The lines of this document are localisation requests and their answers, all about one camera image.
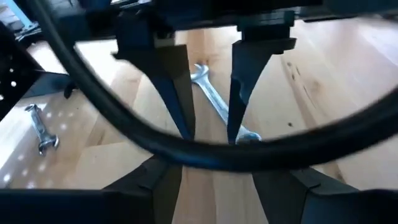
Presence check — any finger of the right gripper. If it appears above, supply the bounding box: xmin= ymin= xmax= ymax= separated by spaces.
xmin=226 ymin=37 xmax=298 ymax=146
xmin=111 ymin=43 xmax=197 ymax=141

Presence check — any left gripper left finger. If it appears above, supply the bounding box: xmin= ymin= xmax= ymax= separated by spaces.
xmin=104 ymin=155 xmax=184 ymax=224

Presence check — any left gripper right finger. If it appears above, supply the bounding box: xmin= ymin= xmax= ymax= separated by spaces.
xmin=251 ymin=169 xmax=358 ymax=224

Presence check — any large silver combination wrench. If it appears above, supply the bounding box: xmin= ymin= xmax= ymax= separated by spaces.
xmin=190 ymin=63 xmax=262 ymax=144

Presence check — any small silver combination wrench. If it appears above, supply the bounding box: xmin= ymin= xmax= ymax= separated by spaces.
xmin=24 ymin=103 xmax=60 ymax=157

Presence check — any black metal pegboard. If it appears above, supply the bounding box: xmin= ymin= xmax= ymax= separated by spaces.
xmin=0 ymin=20 xmax=77 ymax=121

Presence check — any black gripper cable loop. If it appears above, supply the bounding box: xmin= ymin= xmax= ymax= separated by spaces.
xmin=24 ymin=0 xmax=398 ymax=174

